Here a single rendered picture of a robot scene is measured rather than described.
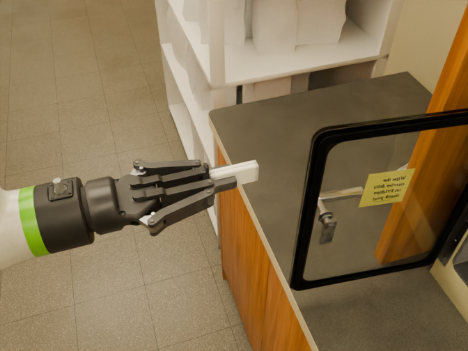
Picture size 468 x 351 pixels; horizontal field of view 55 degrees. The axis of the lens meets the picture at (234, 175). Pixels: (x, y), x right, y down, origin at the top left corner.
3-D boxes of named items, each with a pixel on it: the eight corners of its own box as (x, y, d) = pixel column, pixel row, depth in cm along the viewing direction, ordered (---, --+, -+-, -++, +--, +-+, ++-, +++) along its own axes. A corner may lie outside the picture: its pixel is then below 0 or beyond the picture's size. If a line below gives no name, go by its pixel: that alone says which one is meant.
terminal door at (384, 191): (432, 264, 91) (523, 104, 63) (288, 291, 87) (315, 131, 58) (431, 261, 92) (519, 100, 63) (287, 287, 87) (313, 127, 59)
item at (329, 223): (332, 244, 75) (338, 223, 71) (320, 246, 74) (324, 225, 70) (328, 235, 76) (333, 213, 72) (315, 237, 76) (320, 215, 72)
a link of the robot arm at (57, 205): (54, 219, 66) (57, 271, 59) (28, 161, 57) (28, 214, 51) (96, 209, 67) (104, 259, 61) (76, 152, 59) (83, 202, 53)
